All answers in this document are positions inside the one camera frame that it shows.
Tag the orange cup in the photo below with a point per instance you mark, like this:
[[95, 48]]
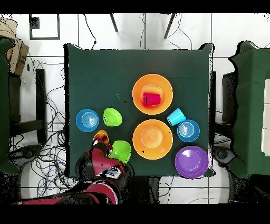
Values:
[[101, 136]]

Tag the large green bowl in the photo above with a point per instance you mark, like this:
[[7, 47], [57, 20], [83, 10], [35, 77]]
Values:
[[121, 151]]

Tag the small green bowl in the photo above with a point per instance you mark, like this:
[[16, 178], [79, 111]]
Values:
[[112, 116]]

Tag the large orange bowl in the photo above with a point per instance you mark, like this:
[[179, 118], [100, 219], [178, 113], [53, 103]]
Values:
[[152, 139], [162, 84]]

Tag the red cup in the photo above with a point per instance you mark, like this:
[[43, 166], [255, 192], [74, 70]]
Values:
[[152, 99]]

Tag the blue cup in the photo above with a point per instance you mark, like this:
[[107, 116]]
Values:
[[176, 116]]

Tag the purple bowl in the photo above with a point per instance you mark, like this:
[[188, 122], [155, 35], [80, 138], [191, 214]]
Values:
[[191, 162]]

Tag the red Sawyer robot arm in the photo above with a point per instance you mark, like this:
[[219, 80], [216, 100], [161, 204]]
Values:
[[101, 167]]

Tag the white box stack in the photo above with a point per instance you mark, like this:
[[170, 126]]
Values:
[[266, 95]]

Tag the blue bowl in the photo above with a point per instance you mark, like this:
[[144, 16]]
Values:
[[87, 120], [188, 130]]

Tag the dark green table cloth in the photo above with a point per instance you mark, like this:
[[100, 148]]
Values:
[[105, 74]]

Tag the dark green covered table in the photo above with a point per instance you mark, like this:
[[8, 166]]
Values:
[[4, 105], [251, 105]]

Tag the cardboard box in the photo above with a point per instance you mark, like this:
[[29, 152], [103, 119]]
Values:
[[19, 57]]

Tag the black tripod leg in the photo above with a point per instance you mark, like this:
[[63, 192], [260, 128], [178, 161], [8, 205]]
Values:
[[114, 23], [169, 26]]

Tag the black pedestal foot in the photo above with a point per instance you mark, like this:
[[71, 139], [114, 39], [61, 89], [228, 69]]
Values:
[[27, 152], [222, 154]]

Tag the black metal stand frame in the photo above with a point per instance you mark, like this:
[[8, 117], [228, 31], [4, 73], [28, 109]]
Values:
[[41, 95]]

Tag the black floor frame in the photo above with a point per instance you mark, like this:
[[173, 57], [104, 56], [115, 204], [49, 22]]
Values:
[[34, 22]]

